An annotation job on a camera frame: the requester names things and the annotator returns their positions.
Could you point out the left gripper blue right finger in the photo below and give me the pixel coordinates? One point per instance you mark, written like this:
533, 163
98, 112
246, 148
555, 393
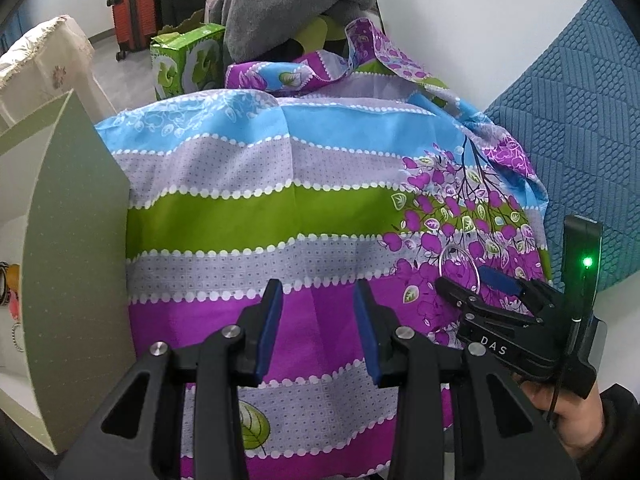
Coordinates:
368, 322

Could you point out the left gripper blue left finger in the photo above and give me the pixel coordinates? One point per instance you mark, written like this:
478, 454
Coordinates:
270, 310

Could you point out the silver ring bangle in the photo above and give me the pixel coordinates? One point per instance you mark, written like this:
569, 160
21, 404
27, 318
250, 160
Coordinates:
455, 263

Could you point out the pale green cardboard box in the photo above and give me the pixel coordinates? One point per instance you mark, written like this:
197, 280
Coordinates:
66, 340

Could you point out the orange gourd pendant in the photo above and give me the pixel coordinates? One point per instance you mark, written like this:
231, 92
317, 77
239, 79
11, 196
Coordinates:
13, 274

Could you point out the person's right hand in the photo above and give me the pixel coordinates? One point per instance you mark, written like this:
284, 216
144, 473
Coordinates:
580, 421

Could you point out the colourful striped floral cloth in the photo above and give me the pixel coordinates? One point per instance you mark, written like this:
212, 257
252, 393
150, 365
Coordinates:
318, 173

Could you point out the right blue textured cushion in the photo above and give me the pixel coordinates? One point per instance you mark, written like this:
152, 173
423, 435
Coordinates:
575, 111

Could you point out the green cardboard carton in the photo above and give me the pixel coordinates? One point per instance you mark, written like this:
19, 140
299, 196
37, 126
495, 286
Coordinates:
187, 62

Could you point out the grey fleece garment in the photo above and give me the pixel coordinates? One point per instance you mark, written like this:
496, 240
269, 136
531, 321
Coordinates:
254, 27

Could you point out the red suitcase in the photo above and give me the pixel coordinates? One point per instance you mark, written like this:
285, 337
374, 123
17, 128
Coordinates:
136, 22

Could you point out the cream lace covered stool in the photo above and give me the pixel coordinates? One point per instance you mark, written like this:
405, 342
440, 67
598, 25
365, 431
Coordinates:
52, 58

